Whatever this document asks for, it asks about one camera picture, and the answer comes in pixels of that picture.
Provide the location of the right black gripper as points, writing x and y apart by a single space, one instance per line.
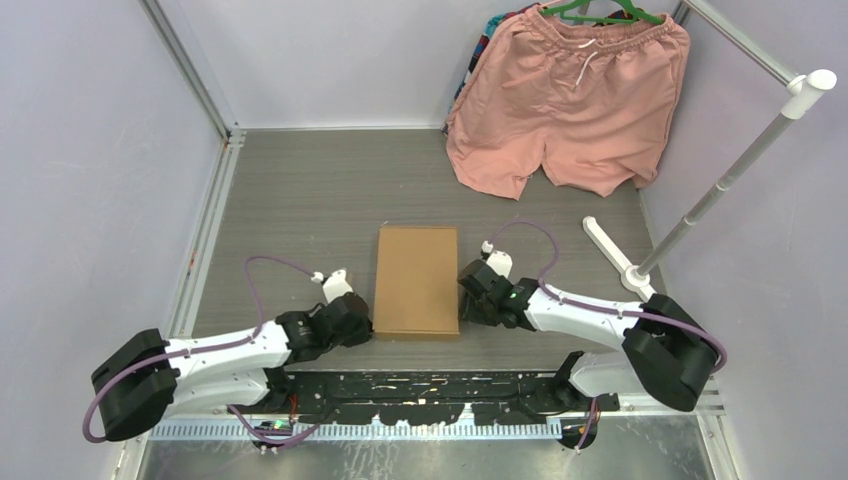
469 314

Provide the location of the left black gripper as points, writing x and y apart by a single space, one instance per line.
363 336

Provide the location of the brown cardboard box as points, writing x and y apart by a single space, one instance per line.
416 289

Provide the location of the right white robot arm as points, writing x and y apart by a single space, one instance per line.
654 347

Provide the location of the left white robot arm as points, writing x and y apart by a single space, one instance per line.
151 378

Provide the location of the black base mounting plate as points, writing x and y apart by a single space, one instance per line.
421 398

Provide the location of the pink shorts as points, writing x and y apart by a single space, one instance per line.
589 106

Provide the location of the colourful patterned garment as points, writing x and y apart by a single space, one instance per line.
472 66

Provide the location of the green clothes hanger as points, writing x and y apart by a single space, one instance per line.
599 12

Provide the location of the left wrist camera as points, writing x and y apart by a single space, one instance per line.
334 285

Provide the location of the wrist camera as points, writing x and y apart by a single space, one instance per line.
499 261
334 285

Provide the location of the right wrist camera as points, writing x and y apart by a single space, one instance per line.
499 261

